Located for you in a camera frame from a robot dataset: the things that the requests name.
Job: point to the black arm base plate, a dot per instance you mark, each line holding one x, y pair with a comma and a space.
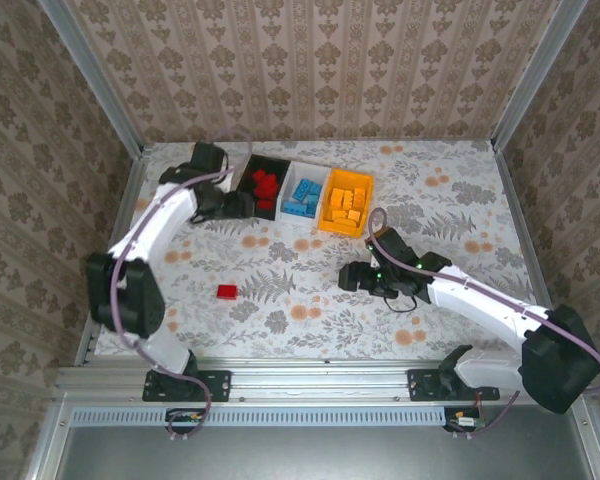
422, 385
217, 385

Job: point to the white plastic bin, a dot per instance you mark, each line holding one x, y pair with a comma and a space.
300, 219

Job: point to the small blue lego brick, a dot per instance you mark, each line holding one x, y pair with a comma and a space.
313, 201

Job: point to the aluminium frame post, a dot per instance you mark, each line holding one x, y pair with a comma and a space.
96, 75
536, 75

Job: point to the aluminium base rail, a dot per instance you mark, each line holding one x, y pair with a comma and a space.
320, 382

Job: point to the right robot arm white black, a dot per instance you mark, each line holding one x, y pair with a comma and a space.
480, 300

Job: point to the floral table cover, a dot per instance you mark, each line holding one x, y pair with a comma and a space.
405, 325

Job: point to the aluminium table side rail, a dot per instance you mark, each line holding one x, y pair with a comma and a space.
523, 225
125, 215

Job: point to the grey metal panel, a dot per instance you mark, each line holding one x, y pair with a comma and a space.
330, 455

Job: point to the orange plastic bin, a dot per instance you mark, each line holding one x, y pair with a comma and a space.
342, 230

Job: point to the small red lego brick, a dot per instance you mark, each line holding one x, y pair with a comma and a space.
258, 176

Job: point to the black plastic bin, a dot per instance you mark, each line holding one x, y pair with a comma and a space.
265, 215

